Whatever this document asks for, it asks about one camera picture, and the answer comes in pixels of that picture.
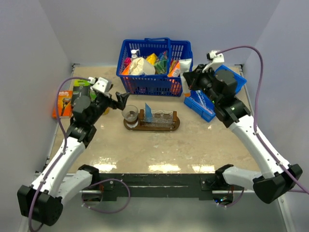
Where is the white pump dispenser bottle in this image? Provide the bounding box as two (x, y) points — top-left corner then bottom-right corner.
(130, 49), (140, 60)

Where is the magenta small box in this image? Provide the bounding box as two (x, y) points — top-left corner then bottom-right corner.
(124, 57), (132, 69)

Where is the clear acrylic toothbrush holder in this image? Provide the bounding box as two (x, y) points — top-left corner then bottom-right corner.
(140, 110), (178, 127)

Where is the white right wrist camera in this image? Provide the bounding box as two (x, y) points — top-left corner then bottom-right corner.
(202, 50), (225, 73)

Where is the black green Gillette box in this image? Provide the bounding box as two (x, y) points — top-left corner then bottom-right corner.
(72, 79), (91, 101)

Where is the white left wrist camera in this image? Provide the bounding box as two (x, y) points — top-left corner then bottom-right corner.
(88, 77), (112, 93)

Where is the white crumpled paper bag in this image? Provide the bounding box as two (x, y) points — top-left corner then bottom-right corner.
(129, 57), (155, 75)

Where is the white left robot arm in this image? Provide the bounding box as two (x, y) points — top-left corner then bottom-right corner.
(17, 92), (130, 226)

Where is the white wrapped toothbrush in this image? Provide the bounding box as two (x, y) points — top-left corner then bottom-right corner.
(196, 90), (206, 105)

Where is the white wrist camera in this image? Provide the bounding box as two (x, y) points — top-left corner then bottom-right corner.
(202, 50), (225, 73)
(88, 77), (112, 93)

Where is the pink toothbrush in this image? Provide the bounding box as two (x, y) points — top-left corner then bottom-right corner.
(201, 105), (215, 115)

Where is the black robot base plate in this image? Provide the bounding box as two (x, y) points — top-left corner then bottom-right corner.
(71, 173), (244, 202)

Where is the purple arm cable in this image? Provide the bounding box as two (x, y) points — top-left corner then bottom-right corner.
(216, 45), (309, 208)
(28, 76), (131, 232)

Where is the blue toothpaste tube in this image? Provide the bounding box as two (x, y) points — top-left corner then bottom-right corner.
(145, 103), (153, 123)

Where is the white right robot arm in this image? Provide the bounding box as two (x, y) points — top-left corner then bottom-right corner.
(183, 65), (303, 204)

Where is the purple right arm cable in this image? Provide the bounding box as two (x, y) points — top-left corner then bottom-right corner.
(216, 45), (309, 208)

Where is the orange Gillette Fusion5 box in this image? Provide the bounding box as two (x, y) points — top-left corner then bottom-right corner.
(57, 90), (73, 118)

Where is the blue plastic shopping basket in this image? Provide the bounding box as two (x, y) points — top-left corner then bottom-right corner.
(116, 37), (193, 97)

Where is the clear plastic cup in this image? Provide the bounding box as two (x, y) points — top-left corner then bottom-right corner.
(122, 105), (139, 128)

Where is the orange juice bottle green label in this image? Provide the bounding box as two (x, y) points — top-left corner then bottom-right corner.
(89, 89), (97, 101)

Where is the aluminium frame rail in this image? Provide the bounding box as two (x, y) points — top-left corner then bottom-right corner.
(277, 195), (296, 232)

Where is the blue plastic divided bin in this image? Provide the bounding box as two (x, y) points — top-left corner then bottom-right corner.
(184, 65), (247, 122)

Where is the oval wooden tray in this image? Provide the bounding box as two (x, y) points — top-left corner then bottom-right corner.
(123, 116), (180, 132)

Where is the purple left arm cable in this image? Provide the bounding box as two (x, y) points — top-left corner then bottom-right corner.
(28, 76), (131, 232)

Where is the green sponge pack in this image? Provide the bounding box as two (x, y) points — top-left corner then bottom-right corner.
(154, 50), (169, 74)

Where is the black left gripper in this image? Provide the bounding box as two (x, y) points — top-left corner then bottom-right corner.
(89, 91), (129, 125)

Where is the yellow snack packet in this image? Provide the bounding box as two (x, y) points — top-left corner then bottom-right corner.
(146, 53), (157, 66)

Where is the orange scrub pack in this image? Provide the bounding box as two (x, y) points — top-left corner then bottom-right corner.
(122, 65), (130, 75)

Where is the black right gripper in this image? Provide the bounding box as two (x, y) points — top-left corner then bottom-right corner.
(183, 64), (220, 105)

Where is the orange cardboard box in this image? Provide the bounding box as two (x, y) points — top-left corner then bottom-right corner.
(168, 60), (180, 77)

